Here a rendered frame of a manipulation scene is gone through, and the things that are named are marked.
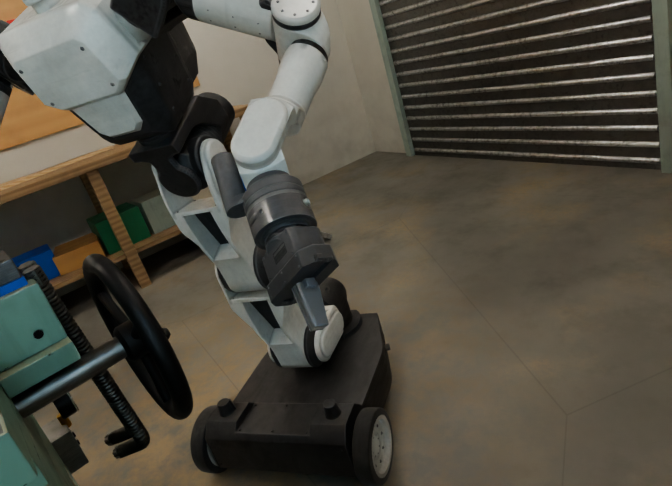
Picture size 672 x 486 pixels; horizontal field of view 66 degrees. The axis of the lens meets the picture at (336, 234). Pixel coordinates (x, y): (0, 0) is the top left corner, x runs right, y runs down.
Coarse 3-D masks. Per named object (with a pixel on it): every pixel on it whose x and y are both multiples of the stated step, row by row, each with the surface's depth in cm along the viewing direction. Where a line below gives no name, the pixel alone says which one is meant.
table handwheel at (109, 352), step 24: (96, 264) 72; (96, 288) 84; (120, 288) 69; (120, 312) 82; (144, 312) 68; (120, 336) 77; (144, 336) 67; (96, 360) 75; (120, 360) 78; (144, 360) 80; (168, 360) 68; (48, 384) 71; (72, 384) 73; (144, 384) 88; (168, 384) 70; (24, 408) 69; (168, 408) 81; (192, 408) 76
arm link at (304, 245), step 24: (288, 192) 68; (264, 216) 66; (288, 216) 66; (312, 216) 68; (264, 240) 68; (288, 240) 64; (312, 240) 65; (264, 264) 69; (288, 264) 64; (312, 264) 62; (336, 264) 64; (288, 288) 65
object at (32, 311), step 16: (32, 288) 69; (0, 304) 66; (16, 304) 68; (32, 304) 69; (48, 304) 70; (0, 320) 67; (16, 320) 68; (32, 320) 69; (48, 320) 70; (0, 336) 67; (16, 336) 68; (32, 336) 69; (48, 336) 70; (64, 336) 72; (0, 352) 67; (16, 352) 68; (32, 352) 69; (0, 368) 67
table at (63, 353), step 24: (24, 360) 69; (48, 360) 69; (72, 360) 71; (0, 384) 66; (24, 384) 67; (0, 408) 53; (0, 432) 48; (0, 456) 48; (24, 456) 50; (0, 480) 48; (24, 480) 50
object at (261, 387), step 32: (320, 288) 180; (352, 320) 187; (352, 352) 172; (384, 352) 172; (256, 384) 171; (288, 384) 166; (320, 384) 161; (352, 384) 157; (384, 384) 166; (224, 416) 153; (256, 416) 153; (288, 416) 149; (320, 416) 142; (352, 416) 140; (224, 448) 151; (256, 448) 146; (288, 448) 142; (320, 448) 138
